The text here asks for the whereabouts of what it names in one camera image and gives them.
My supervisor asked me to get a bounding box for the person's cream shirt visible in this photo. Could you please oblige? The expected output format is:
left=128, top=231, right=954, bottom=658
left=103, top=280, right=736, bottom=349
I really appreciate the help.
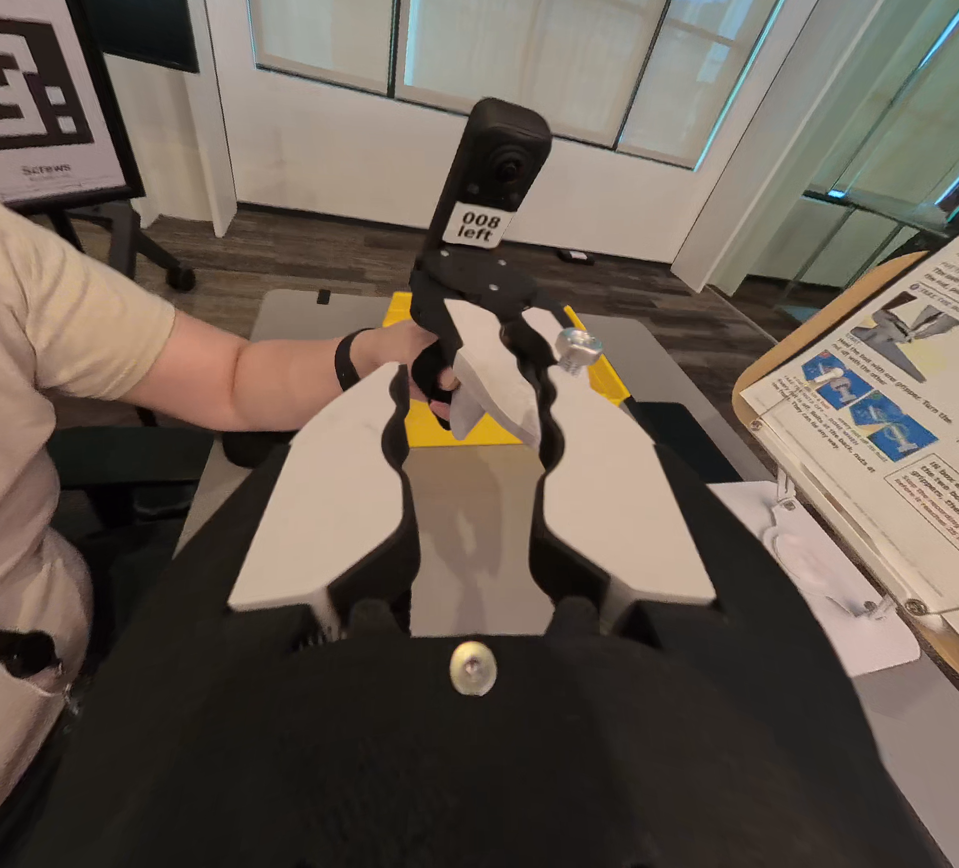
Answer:
left=0, top=205, right=177, bottom=809

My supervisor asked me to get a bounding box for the instruction sheet on stand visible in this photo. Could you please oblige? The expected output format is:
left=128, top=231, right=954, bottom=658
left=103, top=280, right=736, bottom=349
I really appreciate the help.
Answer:
left=733, top=250, right=959, bottom=667

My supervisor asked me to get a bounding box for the black padded wrist rest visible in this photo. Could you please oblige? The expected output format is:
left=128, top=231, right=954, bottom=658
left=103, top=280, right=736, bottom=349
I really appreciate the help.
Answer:
left=221, top=428, right=295, bottom=469

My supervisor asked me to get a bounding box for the person's desk chair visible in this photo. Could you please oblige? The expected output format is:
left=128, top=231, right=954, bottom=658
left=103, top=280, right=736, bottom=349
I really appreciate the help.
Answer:
left=45, top=426, right=214, bottom=535

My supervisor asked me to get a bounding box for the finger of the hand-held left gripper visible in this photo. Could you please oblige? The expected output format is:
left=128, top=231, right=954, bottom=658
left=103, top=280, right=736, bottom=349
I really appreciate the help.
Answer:
left=500, top=306, right=574, bottom=408
left=446, top=297, right=543, bottom=449

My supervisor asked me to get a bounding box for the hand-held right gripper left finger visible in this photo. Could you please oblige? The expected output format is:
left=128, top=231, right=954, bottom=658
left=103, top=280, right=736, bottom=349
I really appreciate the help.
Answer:
left=227, top=362, right=421, bottom=642

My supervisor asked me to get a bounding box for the white framed window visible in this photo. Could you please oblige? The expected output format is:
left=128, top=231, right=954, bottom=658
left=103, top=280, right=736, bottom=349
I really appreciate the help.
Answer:
left=191, top=0, right=833, bottom=172

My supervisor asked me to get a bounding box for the black wristband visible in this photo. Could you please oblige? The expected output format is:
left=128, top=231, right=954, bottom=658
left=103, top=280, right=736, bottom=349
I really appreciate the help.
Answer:
left=334, top=329, right=374, bottom=393

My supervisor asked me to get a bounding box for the yellow parts bin with divider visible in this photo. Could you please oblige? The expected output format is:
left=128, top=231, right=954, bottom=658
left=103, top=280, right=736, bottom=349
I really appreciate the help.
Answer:
left=382, top=291, right=630, bottom=448

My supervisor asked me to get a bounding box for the black framed panel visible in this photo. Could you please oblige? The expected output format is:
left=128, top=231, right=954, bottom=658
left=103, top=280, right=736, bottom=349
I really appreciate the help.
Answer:
left=0, top=0, right=147, bottom=213

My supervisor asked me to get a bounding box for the glass partition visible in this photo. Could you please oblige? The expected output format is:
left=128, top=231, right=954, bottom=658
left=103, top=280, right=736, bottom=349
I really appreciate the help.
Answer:
left=745, top=6, right=959, bottom=326

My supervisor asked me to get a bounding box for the steel hex bolt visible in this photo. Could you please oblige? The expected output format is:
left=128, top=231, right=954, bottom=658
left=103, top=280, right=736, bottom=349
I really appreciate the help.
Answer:
left=556, top=327, right=605, bottom=378

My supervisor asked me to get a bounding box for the person's left hand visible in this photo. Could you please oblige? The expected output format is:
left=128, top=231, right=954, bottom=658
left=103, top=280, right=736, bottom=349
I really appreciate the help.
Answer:
left=358, top=320, right=460, bottom=421

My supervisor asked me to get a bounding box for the white stand base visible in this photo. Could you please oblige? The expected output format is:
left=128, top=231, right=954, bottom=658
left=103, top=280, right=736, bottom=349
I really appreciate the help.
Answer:
left=708, top=480, right=923, bottom=678

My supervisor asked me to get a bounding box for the person's left forearm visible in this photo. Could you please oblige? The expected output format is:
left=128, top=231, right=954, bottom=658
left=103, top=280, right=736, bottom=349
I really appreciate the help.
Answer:
left=120, top=310, right=362, bottom=434

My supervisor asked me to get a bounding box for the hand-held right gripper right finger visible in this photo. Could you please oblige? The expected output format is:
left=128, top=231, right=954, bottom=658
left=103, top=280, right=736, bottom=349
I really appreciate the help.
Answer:
left=526, top=366, right=718, bottom=634

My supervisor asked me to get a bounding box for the black chair base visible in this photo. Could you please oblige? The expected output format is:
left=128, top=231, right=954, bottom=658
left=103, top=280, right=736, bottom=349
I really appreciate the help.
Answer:
left=48, top=201, right=197, bottom=294

